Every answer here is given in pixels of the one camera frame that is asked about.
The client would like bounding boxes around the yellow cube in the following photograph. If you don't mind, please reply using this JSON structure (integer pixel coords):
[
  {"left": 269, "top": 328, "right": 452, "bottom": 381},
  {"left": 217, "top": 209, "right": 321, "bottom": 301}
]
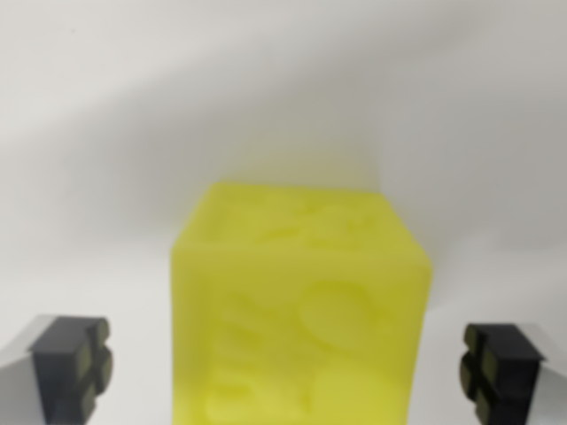
[{"left": 169, "top": 181, "right": 434, "bottom": 425}]

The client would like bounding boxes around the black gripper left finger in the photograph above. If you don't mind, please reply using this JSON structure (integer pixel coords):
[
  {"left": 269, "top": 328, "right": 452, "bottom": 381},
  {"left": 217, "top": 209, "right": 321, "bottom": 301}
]
[{"left": 0, "top": 314, "right": 114, "bottom": 425}]

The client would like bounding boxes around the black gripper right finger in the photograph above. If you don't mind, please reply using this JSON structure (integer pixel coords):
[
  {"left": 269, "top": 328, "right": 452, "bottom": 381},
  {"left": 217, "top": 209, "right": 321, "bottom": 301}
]
[{"left": 458, "top": 321, "right": 567, "bottom": 425}]

